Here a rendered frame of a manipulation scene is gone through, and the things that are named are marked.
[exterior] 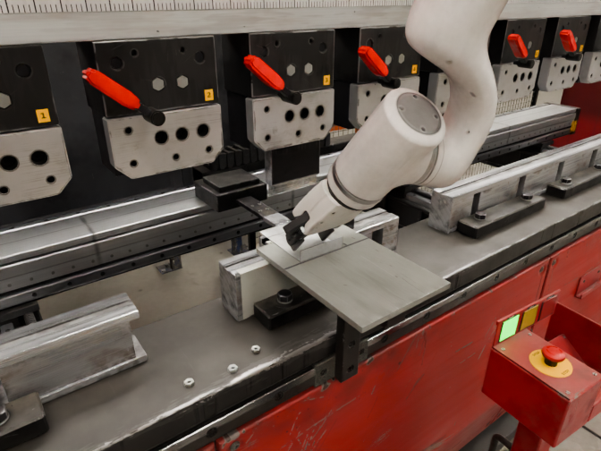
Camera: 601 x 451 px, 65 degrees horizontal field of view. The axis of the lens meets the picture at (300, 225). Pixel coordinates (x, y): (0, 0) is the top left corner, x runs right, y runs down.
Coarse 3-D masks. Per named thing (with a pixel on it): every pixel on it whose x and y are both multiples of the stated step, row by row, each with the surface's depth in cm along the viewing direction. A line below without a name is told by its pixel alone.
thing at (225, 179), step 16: (208, 176) 101; (224, 176) 101; (240, 176) 101; (256, 176) 101; (208, 192) 97; (224, 192) 96; (240, 192) 98; (256, 192) 100; (224, 208) 97; (256, 208) 93; (272, 224) 88
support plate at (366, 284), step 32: (288, 256) 77; (352, 256) 77; (384, 256) 77; (320, 288) 69; (352, 288) 69; (384, 288) 69; (416, 288) 69; (448, 288) 71; (352, 320) 62; (384, 320) 63
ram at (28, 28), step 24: (0, 24) 47; (24, 24) 48; (48, 24) 49; (72, 24) 51; (96, 24) 52; (120, 24) 53; (144, 24) 55; (168, 24) 56; (192, 24) 58; (216, 24) 60; (240, 24) 62; (264, 24) 64; (288, 24) 66; (312, 24) 68; (336, 24) 71; (360, 24) 73; (384, 24) 76
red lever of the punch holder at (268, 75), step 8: (248, 56) 61; (256, 56) 61; (248, 64) 61; (256, 64) 61; (264, 64) 61; (256, 72) 62; (264, 72) 62; (272, 72) 62; (264, 80) 63; (272, 80) 63; (280, 80) 64; (272, 88) 65; (280, 88) 64; (280, 96) 68; (288, 96) 66; (296, 96) 66; (296, 104) 66
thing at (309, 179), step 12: (300, 144) 79; (312, 144) 80; (276, 156) 77; (288, 156) 78; (300, 156) 80; (312, 156) 81; (276, 168) 77; (288, 168) 79; (300, 168) 80; (312, 168) 82; (276, 180) 78; (288, 180) 80; (300, 180) 83; (312, 180) 84; (276, 192) 80
